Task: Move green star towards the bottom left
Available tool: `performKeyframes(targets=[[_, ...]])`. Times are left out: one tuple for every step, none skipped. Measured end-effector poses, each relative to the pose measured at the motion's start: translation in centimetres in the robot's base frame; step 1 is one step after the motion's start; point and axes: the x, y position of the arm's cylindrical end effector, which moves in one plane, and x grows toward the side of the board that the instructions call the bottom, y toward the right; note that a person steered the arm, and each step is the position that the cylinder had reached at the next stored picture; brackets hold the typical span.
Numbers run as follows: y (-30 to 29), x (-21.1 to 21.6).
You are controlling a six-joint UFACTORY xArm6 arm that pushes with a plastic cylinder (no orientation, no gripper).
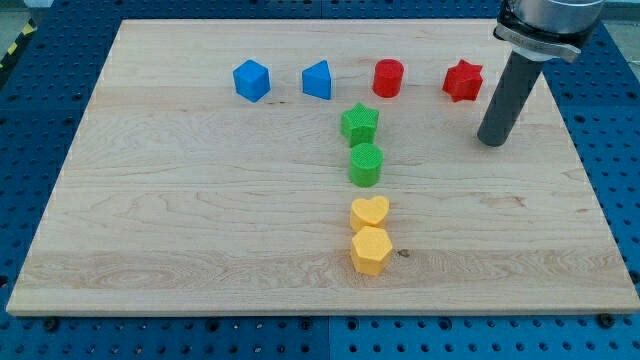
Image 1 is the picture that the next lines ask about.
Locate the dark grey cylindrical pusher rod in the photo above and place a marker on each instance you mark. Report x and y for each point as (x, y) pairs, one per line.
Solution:
(514, 87)

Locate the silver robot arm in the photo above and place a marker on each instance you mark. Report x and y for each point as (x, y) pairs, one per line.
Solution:
(538, 31)

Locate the red star block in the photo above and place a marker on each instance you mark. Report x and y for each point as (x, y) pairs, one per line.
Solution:
(463, 81)

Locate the green star block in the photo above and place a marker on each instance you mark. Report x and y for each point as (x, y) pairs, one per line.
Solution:
(359, 124)

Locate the red cylinder block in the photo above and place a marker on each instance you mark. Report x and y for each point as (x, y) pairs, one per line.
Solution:
(388, 75)

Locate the green cylinder block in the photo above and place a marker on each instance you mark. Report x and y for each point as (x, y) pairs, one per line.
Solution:
(366, 160)

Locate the blue triangle block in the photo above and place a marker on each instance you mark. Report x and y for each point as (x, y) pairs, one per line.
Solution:
(317, 80)

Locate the yellow heart block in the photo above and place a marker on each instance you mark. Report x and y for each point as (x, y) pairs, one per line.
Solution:
(369, 212)

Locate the light wooden board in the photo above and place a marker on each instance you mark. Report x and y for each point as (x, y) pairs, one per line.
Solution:
(180, 197)

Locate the yellow hexagon block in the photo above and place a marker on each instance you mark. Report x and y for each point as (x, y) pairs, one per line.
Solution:
(370, 251)

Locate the blue cube block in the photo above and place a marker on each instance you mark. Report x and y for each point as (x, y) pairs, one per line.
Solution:
(252, 80)

